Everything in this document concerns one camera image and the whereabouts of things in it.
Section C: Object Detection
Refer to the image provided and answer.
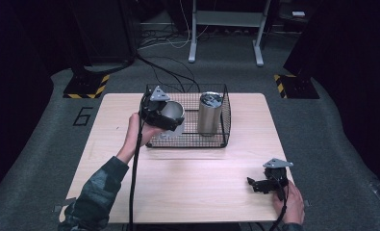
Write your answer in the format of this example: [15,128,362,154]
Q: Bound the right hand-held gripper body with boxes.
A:
[262,157,294,194]

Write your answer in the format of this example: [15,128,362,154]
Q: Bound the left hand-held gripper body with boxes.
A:
[139,85,179,129]

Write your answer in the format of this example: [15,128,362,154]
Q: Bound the short steel cup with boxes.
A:
[158,100,186,141]

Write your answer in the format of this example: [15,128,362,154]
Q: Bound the black wire basket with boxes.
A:
[144,83,233,149]

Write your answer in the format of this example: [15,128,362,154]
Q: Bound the tall steel tumbler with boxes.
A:
[196,91,225,137]

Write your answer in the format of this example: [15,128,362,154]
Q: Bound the person's left hand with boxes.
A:
[115,112,165,165]

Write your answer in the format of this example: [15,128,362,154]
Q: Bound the person's right hand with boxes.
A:
[271,179,306,225]

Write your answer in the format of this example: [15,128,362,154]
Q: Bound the black stand base hazard tape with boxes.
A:
[272,73,321,100]
[63,72,111,100]

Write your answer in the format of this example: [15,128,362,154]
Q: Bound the black cabinet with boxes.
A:
[66,0,138,66]

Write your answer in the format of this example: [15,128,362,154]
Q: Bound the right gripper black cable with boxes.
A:
[268,175,291,231]

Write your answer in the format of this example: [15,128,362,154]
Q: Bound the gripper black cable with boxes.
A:
[268,175,291,231]
[127,91,147,231]

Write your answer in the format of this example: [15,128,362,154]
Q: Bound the black floor cables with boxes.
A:
[135,28,202,94]

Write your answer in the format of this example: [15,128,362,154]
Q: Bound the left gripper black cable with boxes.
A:
[127,91,147,231]

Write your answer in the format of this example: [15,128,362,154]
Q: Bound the white metal desk frame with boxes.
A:
[188,0,272,67]

